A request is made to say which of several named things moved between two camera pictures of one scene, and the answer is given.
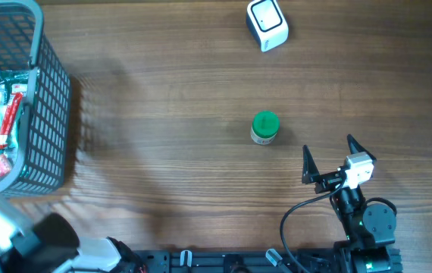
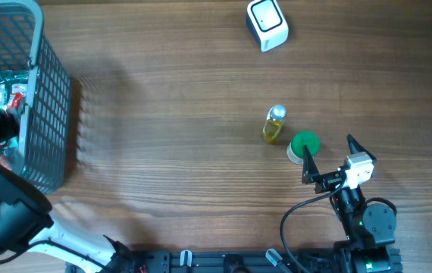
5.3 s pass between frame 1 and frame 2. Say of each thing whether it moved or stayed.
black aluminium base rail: stayed
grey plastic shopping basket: stayed
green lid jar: moved
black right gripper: stayed
